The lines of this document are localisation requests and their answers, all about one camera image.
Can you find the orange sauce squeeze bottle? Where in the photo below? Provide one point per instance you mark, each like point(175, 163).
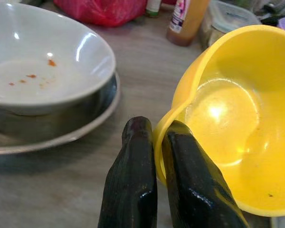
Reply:
point(185, 23)

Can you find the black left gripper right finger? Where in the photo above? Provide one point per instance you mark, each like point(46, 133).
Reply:
point(192, 190)

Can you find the shallow steel dish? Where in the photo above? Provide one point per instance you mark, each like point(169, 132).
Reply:
point(85, 133)

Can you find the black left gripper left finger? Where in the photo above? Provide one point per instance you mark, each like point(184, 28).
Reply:
point(130, 180)

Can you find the yellow plastic bowl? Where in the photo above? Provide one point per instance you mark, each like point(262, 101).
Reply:
point(240, 95)

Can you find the red plastic bag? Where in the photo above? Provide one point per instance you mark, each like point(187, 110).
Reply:
point(102, 12)

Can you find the white ceramic bowl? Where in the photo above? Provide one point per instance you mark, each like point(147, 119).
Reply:
point(50, 35)

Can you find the clear lidded food container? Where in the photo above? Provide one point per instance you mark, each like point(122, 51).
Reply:
point(223, 21)

